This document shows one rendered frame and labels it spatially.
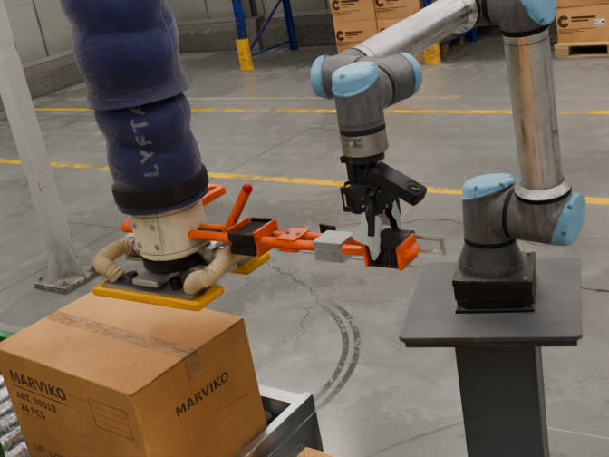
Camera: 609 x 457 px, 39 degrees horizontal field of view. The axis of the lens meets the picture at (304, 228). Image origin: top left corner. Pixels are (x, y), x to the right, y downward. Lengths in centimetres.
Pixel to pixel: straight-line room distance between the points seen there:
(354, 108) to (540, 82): 74
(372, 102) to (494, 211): 91
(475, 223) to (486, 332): 31
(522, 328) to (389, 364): 144
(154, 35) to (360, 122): 52
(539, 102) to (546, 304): 63
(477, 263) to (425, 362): 134
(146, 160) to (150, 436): 67
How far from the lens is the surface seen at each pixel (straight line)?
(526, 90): 225
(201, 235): 199
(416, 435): 337
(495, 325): 249
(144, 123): 191
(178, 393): 219
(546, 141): 231
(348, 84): 161
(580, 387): 358
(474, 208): 248
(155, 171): 194
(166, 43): 191
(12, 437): 292
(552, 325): 247
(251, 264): 207
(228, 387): 231
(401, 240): 171
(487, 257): 251
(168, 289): 202
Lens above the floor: 196
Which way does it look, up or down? 21 degrees down
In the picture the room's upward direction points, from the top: 10 degrees counter-clockwise
